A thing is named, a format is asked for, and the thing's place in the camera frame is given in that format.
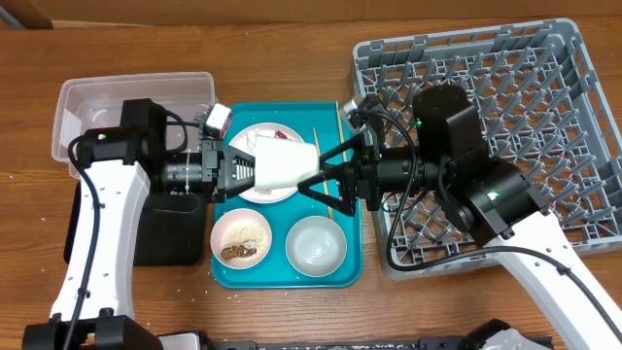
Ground white napkin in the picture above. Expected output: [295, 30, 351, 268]
[247, 128, 274, 149]

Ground red snack wrapper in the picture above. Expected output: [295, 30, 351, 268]
[275, 130, 291, 140]

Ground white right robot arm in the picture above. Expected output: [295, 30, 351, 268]
[297, 85, 621, 349]

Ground large white plate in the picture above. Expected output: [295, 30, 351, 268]
[229, 122, 303, 204]

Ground white cup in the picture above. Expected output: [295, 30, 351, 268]
[254, 136, 319, 191]

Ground wooden chopstick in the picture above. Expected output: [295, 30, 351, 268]
[313, 126, 334, 221]
[335, 101, 348, 162]

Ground black tray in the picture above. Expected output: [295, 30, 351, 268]
[62, 175, 209, 267]

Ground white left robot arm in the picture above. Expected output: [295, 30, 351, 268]
[21, 98, 255, 349]

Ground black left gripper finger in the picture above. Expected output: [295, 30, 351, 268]
[225, 171, 255, 198]
[225, 147, 256, 169]

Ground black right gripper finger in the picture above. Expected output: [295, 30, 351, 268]
[319, 133, 364, 170]
[297, 167, 357, 217]

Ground teal plastic tray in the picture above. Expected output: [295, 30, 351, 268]
[212, 102, 363, 289]

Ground small pink bowl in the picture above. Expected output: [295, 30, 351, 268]
[210, 208, 272, 270]

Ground grey dish rack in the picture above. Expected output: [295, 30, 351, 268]
[351, 18, 621, 255]

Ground clear plastic bin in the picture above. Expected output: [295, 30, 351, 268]
[52, 72, 218, 178]

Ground spilled white rice pile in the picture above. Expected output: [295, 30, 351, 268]
[222, 221, 271, 254]

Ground grey bowl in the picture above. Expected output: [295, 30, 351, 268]
[285, 216, 348, 278]

